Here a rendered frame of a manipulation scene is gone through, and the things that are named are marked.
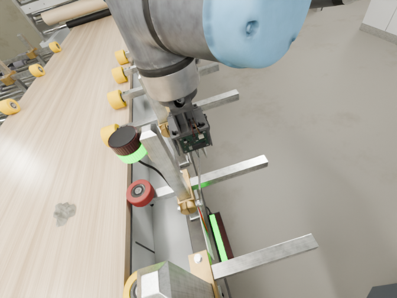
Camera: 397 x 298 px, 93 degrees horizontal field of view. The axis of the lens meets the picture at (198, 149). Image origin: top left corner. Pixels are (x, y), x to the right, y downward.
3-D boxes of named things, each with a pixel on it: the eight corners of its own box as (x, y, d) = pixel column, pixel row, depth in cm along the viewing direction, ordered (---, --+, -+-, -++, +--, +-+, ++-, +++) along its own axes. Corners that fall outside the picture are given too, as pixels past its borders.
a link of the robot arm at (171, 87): (137, 58, 31) (192, 41, 31) (149, 84, 35) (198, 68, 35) (137, 84, 25) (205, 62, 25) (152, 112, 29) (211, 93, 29)
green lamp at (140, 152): (146, 137, 41) (142, 130, 40) (147, 158, 37) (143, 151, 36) (121, 145, 41) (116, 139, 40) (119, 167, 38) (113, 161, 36)
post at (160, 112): (188, 162, 90) (147, 66, 54) (190, 168, 87) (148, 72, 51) (181, 164, 90) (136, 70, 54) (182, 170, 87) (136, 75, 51)
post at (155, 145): (201, 211, 73) (153, 120, 37) (202, 220, 71) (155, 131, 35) (192, 214, 73) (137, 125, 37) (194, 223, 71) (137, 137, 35)
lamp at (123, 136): (171, 177, 54) (137, 122, 38) (173, 194, 50) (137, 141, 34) (151, 183, 54) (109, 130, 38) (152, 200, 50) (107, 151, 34)
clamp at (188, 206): (190, 175, 67) (186, 168, 63) (198, 211, 58) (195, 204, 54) (175, 180, 67) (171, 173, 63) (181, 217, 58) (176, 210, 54)
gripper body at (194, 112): (178, 158, 38) (156, 112, 29) (172, 130, 43) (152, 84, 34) (214, 147, 38) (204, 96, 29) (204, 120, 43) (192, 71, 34)
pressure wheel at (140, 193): (162, 191, 68) (149, 174, 59) (164, 211, 63) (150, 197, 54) (140, 198, 68) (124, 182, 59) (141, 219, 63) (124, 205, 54)
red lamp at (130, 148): (142, 129, 40) (137, 122, 38) (142, 150, 36) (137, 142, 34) (114, 138, 40) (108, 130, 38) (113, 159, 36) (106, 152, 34)
